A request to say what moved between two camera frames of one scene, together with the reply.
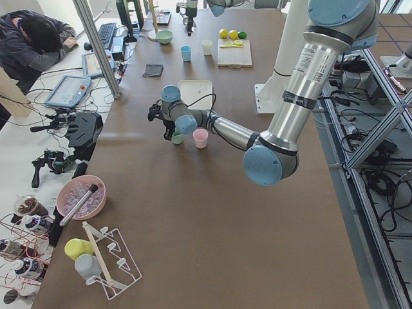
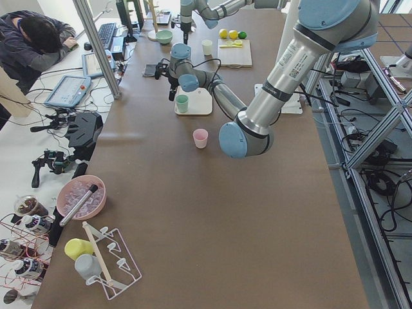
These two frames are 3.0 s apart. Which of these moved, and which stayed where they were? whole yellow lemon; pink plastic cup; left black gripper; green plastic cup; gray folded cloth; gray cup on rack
Moved: left black gripper; green plastic cup
Stayed: gray folded cloth; gray cup on rack; pink plastic cup; whole yellow lemon
